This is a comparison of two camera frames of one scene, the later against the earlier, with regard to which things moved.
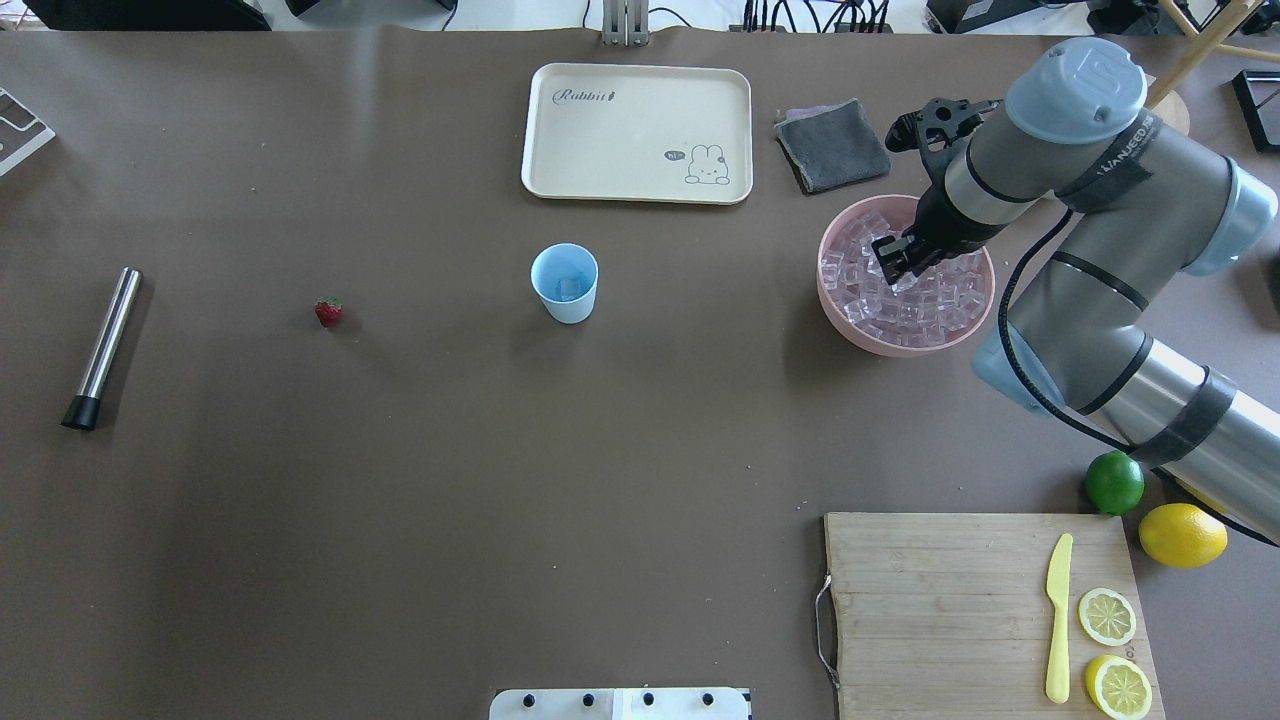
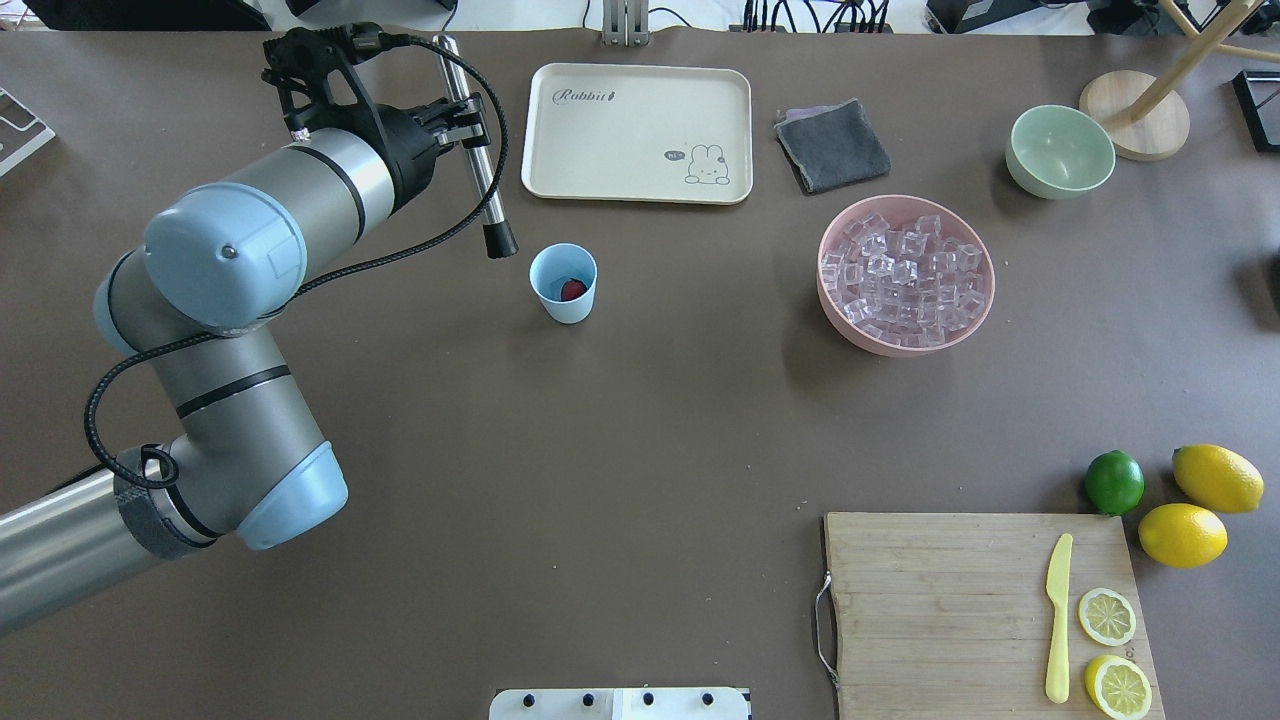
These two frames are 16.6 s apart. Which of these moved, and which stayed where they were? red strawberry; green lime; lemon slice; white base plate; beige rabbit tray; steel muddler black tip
Moved: red strawberry; steel muddler black tip
Stayed: green lime; lemon slice; white base plate; beige rabbit tray
